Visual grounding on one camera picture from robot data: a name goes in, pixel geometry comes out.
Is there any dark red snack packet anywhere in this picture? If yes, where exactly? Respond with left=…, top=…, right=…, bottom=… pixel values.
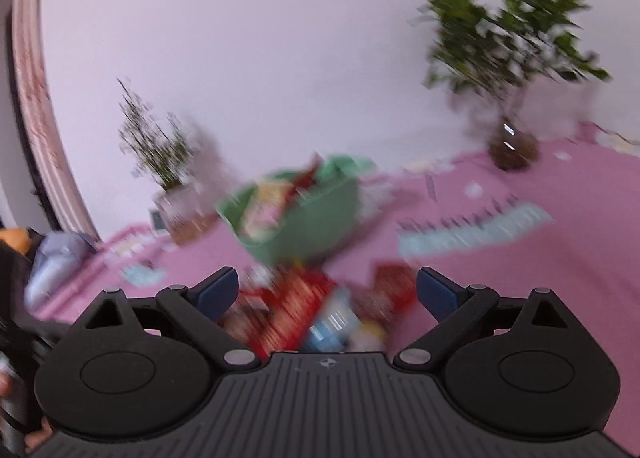
left=352, top=263, right=418, bottom=327

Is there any small digital clock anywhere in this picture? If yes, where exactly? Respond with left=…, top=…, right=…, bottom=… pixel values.
left=150, top=209, right=167, bottom=233

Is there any blue white snack packet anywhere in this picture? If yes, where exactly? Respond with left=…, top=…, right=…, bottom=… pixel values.
left=302, top=288, right=361, bottom=353

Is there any green plastic basket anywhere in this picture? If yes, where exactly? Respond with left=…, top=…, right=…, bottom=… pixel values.
left=217, top=155, right=375, bottom=265

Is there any pink printed tablecloth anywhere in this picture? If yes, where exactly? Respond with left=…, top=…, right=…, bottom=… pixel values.
left=24, top=122, right=640, bottom=439

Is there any light blue plastic bag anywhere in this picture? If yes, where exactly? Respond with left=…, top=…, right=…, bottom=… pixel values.
left=24, top=231, right=96, bottom=311

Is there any thin plant in white pot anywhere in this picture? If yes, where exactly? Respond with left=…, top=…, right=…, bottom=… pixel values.
left=118, top=80, right=215, bottom=247

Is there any leafy plant in glass vase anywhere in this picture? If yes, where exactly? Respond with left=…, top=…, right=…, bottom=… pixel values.
left=418, top=0, right=611, bottom=172

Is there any pink curtain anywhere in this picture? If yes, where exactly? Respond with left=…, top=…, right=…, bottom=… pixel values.
left=12, top=0, right=99, bottom=238

